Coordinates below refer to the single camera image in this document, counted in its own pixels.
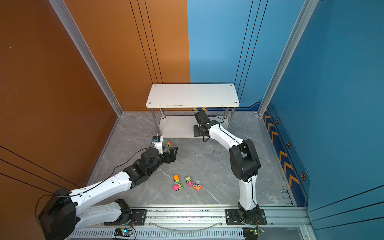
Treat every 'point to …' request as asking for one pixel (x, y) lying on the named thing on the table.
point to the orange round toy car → (197, 187)
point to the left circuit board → (123, 232)
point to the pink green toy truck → (178, 186)
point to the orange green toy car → (176, 179)
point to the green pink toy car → (188, 180)
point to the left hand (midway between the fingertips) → (172, 147)
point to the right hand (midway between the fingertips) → (197, 131)
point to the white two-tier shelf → (174, 105)
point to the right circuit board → (256, 231)
